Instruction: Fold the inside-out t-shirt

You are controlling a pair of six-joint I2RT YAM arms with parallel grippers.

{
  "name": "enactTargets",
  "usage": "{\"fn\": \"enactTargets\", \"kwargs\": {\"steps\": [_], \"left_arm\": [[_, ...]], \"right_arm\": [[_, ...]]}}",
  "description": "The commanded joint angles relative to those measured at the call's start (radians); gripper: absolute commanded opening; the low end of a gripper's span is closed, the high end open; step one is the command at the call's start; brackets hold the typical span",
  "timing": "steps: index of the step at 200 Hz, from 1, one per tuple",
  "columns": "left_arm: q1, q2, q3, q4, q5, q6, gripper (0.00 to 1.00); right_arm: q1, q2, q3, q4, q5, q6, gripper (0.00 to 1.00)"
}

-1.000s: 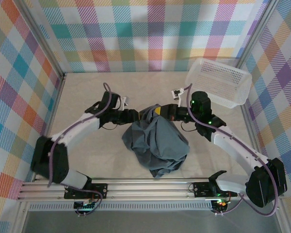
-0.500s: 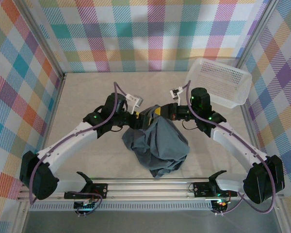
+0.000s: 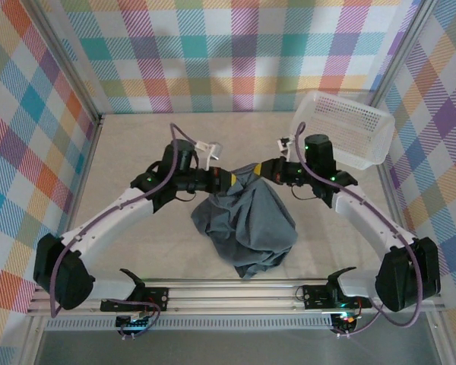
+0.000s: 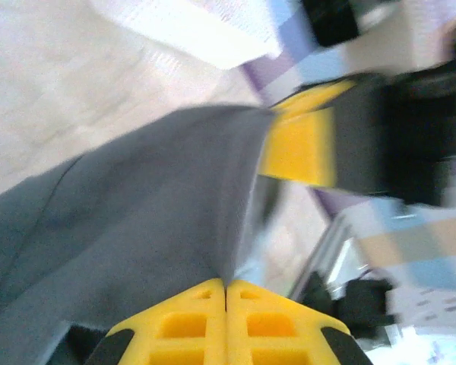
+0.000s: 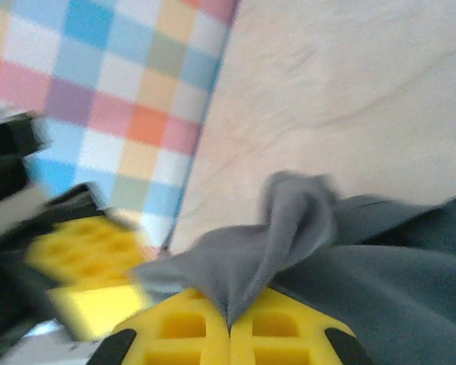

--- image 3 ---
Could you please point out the grey t-shirt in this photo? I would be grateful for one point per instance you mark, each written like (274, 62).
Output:
(247, 228)

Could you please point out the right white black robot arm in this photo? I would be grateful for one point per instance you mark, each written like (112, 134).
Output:
(399, 277)

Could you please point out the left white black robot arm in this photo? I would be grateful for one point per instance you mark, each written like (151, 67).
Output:
(72, 277)

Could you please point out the white perforated plastic basket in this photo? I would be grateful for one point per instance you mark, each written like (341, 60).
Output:
(349, 129)

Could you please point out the grey metal panel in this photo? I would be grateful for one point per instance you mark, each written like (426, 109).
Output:
(232, 350)

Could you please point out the left controller board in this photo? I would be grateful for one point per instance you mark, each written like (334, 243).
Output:
(131, 322)

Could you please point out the controller board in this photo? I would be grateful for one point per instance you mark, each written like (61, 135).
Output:
(131, 322)
(344, 321)

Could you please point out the right controller board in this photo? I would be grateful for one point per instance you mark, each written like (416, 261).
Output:
(344, 321)

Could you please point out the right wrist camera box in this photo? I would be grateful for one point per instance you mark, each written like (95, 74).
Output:
(285, 146)

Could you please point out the aluminium table side rail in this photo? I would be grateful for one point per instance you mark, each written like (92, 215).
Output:
(384, 178)
(93, 152)

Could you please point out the aluminium mounting rail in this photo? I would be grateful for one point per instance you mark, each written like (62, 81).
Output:
(232, 296)

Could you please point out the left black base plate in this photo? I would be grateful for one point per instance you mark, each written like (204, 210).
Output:
(157, 296)

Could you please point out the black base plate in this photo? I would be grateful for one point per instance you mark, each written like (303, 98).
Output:
(157, 296)
(315, 296)

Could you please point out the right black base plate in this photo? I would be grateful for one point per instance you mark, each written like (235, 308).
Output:
(315, 296)

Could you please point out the aluminium frame post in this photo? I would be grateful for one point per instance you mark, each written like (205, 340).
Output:
(68, 64)
(403, 49)

